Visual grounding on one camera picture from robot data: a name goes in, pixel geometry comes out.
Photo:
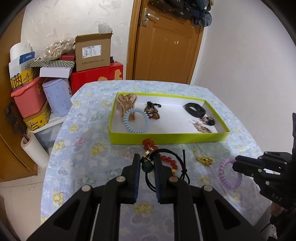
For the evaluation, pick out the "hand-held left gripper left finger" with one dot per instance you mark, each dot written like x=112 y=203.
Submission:
x=136 y=178

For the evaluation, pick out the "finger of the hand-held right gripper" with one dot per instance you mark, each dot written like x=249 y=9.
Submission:
x=275 y=158
x=246 y=165

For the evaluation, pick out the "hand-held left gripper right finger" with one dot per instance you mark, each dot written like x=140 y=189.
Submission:
x=158 y=178

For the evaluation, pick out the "yellow-green cardboard tray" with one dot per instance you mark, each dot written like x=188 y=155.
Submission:
x=161 y=138

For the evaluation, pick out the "gold pink hair barrette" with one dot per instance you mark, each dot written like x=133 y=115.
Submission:
x=201 y=127

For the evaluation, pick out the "black wide band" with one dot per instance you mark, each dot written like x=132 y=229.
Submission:
x=192 y=109

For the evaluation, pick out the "beige hair claw clip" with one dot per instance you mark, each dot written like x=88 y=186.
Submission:
x=124 y=102

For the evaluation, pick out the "floral blue tablecloth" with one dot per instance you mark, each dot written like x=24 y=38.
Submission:
x=81 y=162

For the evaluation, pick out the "translucent plastic storage box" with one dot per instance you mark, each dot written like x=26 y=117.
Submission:
x=50 y=134

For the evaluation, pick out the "white paper roll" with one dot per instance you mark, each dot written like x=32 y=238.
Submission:
x=37 y=153

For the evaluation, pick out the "large red gift box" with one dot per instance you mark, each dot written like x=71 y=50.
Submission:
x=92 y=76

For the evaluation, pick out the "lavender cylindrical container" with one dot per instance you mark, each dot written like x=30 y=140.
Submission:
x=57 y=97

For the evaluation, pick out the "yellow tin with black print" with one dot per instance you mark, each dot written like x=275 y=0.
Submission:
x=23 y=78
x=37 y=120

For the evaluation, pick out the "brown wooden door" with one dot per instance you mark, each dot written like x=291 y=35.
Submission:
x=166 y=58

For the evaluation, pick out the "open cardboard box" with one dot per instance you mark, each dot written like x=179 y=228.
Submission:
x=92 y=62

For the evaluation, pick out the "brown wooden cabinet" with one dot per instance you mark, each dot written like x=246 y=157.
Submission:
x=9 y=150

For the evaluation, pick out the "white flat box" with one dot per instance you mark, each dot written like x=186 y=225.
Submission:
x=55 y=72

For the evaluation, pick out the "pink plastic basket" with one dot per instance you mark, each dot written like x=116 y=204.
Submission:
x=27 y=99

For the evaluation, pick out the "dark hanging object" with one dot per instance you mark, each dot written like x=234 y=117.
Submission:
x=12 y=118

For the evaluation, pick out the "small red box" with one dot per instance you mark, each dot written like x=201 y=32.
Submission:
x=67 y=57

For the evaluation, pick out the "green striped box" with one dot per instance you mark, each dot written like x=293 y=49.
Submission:
x=53 y=63

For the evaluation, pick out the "bag of gold beads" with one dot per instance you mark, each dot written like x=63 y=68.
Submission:
x=57 y=48

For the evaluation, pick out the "dark hanging clothes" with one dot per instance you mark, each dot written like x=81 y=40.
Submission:
x=202 y=17

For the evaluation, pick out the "white and blue carton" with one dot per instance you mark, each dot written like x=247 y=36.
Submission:
x=18 y=53

